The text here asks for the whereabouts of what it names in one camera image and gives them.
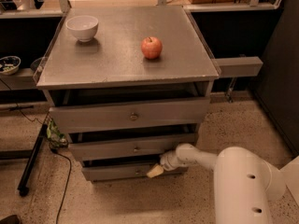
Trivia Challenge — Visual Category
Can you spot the white ceramic bowl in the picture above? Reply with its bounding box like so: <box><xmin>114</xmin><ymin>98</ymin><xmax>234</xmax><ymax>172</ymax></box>
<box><xmin>65</xmin><ymin>15</ymin><xmax>99</xmax><ymax>42</ymax></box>

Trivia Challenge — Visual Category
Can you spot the patterned small bowl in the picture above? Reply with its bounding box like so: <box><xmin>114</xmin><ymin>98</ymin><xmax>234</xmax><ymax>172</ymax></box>
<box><xmin>0</xmin><ymin>56</ymin><xmax>21</xmax><ymax>76</ymax></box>

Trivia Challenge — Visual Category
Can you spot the green snack bag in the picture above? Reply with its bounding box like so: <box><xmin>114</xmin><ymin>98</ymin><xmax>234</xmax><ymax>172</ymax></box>
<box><xmin>46</xmin><ymin>119</ymin><xmax>68</xmax><ymax>148</ymax></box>

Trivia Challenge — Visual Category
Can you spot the grey middle drawer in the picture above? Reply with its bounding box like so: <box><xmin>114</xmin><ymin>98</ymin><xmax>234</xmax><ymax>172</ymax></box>
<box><xmin>69</xmin><ymin>133</ymin><xmax>197</xmax><ymax>161</ymax></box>

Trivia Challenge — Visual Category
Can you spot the grey drawer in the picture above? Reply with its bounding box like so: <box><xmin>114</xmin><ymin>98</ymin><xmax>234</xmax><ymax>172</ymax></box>
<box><xmin>81</xmin><ymin>161</ymin><xmax>189</xmax><ymax>182</ymax></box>
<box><xmin>50</xmin><ymin>97</ymin><xmax>210</xmax><ymax>133</ymax></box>
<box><xmin>69</xmin><ymin>133</ymin><xmax>197</xmax><ymax>161</ymax></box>

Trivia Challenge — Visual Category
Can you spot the grey side shelf beam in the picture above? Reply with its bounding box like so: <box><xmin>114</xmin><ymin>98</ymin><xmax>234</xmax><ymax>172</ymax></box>
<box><xmin>216</xmin><ymin>57</ymin><xmax>263</xmax><ymax>78</ymax></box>

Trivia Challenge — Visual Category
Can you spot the black floor cable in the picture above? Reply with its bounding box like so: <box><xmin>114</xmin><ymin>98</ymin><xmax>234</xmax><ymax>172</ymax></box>
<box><xmin>50</xmin><ymin>147</ymin><xmax>73</xmax><ymax>224</ymax></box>

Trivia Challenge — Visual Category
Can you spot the grey top drawer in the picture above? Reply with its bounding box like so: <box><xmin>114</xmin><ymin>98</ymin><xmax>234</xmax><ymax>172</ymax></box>
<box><xmin>50</xmin><ymin>97</ymin><xmax>210</xmax><ymax>133</ymax></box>

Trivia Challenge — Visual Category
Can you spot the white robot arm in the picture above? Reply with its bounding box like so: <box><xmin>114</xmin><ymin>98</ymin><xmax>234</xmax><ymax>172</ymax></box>
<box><xmin>147</xmin><ymin>143</ymin><xmax>299</xmax><ymax>224</ymax></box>

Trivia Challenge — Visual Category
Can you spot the black metal bar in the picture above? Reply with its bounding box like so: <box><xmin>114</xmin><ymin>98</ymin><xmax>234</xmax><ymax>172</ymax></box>
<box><xmin>18</xmin><ymin>124</ymin><xmax>47</xmax><ymax>197</ymax></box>

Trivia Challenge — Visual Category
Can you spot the grey drawer cabinet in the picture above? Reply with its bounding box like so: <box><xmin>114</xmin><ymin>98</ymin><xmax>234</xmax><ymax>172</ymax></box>
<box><xmin>37</xmin><ymin>6</ymin><xmax>219</xmax><ymax>168</ymax></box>

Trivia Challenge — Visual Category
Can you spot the red apple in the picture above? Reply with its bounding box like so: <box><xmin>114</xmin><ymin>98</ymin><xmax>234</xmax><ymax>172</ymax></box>
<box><xmin>141</xmin><ymin>36</ymin><xmax>163</xmax><ymax>60</ymax></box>

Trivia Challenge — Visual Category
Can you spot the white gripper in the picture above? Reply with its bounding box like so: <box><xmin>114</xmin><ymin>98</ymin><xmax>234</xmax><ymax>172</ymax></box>
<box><xmin>147</xmin><ymin>150</ymin><xmax>186</xmax><ymax>178</ymax></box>

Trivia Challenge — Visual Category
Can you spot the grey bottom drawer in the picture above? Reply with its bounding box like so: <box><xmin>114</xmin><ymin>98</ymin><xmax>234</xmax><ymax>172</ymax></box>
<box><xmin>81</xmin><ymin>161</ymin><xmax>189</xmax><ymax>182</ymax></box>

